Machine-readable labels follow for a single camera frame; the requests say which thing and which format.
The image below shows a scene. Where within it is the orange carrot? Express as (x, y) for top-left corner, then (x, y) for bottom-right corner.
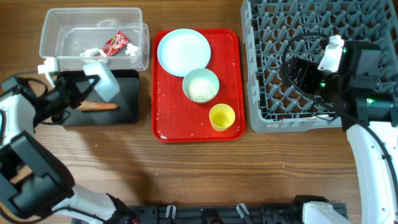
(78, 100), (119, 111)

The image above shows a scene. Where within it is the red snack wrapper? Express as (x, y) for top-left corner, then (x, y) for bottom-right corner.
(103, 30), (129, 57)

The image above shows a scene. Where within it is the small white tissue piece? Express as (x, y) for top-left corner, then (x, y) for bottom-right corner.
(125, 43), (139, 57)

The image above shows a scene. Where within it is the green bowl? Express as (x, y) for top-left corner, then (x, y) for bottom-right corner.
(182, 68), (220, 103)

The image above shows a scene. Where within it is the white rice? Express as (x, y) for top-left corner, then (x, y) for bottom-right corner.
(187, 78), (216, 103)

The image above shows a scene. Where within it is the light blue bowl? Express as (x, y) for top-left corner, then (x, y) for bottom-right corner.
(83, 62), (120, 102)

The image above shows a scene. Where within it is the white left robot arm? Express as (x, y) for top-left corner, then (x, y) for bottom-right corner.
(1, 58), (140, 223)

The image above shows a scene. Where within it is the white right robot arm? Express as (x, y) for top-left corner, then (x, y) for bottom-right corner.
(280, 33), (397, 223)

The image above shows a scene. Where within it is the grey dishwasher rack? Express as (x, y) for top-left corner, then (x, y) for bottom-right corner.
(240, 0), (397, 133)

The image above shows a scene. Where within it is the black waste tray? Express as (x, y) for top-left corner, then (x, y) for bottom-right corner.
(51, 69), (139, 126)

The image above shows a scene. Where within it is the clear plastic bin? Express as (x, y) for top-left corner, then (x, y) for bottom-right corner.
(39, 7), (150, 72)

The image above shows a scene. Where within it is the yellow cup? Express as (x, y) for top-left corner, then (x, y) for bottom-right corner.
(209, 103), (236, 132)

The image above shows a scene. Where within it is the red serving tray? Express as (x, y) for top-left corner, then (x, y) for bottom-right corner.
(152, 28), (246, 143)

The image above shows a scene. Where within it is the light blue plate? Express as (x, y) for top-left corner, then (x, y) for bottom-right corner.
(157, 29), (211, 77)

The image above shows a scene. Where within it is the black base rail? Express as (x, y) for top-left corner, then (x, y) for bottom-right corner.
(132, 203), (301, 224)

